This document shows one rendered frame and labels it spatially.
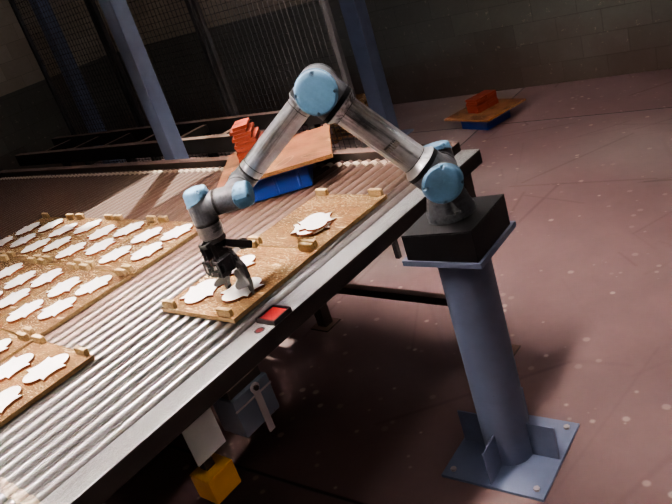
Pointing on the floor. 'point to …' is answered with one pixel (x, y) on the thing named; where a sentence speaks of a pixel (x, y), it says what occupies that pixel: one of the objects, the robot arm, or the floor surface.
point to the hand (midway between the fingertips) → (241, 289)
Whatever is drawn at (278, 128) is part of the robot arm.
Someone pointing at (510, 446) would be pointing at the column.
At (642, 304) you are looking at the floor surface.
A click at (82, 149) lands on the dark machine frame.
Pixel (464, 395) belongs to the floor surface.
